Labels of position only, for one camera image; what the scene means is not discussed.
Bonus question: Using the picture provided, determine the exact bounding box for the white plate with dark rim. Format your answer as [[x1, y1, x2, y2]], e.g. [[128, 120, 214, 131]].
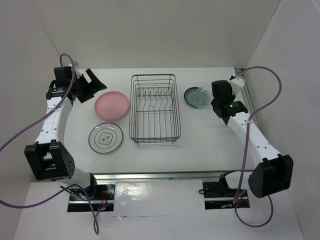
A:
[[88, 122, 124, 154]]

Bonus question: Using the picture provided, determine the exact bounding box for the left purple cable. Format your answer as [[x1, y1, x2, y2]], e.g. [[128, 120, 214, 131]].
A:
[[0, 52, 115, 235]]

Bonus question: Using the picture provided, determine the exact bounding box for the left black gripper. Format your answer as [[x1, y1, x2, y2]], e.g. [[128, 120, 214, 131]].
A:
[[69, 68, 106, 104]]

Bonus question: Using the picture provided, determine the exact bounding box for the clear glass plate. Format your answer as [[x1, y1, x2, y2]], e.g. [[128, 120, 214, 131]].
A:
[[194, 87, 213, 109]]

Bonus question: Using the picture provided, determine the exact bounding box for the pink plastic plate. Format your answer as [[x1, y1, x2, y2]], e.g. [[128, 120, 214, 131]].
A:
[[94, 91, 130, 120]]

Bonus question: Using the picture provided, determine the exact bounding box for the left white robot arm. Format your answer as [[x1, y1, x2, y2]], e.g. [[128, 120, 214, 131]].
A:
[[24, 66, 107, 200]]

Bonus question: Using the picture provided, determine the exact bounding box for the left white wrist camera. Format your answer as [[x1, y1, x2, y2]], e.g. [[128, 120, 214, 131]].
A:
[[68, 61, 83, 79]]

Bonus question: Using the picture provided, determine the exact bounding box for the aluminium side rail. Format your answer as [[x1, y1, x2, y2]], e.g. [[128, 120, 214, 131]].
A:
[[234, 68, 255, 114]]

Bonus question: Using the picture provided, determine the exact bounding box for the metal wire dish rack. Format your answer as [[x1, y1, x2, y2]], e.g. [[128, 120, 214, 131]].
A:
[[128, 73, 182, 145]]

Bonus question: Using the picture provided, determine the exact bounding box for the blue floral ceramic plate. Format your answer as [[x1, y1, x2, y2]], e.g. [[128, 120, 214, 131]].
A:
[[183, 87, 199, 109]]

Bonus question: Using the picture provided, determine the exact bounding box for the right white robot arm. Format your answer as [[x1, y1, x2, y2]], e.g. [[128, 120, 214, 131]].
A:
[[210, 78, 294, 199]]

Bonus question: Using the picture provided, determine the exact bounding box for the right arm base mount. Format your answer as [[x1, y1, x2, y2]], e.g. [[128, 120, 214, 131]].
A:
[[198, 181, 250, 210]]

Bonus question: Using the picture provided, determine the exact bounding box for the aluminium front rail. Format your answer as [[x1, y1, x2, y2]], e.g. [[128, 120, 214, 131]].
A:
[[94, 170, 233, 184]]

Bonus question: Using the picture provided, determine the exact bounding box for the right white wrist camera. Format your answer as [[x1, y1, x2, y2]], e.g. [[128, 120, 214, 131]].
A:
[[229, 74, 245, 96]]

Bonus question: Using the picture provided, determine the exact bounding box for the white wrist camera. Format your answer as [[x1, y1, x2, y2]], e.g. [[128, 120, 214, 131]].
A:
[[229, 74, 245, 96], [68, 61, 83, 79]]

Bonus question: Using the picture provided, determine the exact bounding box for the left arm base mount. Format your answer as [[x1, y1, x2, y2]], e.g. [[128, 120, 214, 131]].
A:
[[67, 183, 115, 213]]

